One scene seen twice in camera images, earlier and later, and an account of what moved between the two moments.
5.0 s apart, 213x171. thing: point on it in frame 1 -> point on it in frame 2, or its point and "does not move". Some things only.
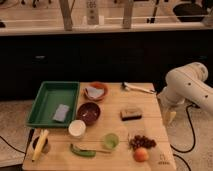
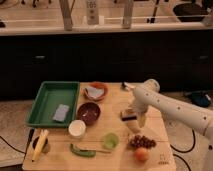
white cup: x=77 y=128 does not move
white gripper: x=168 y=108 -> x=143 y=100
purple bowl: x=89 y=112 does not move
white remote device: x=92 y=12 does not move
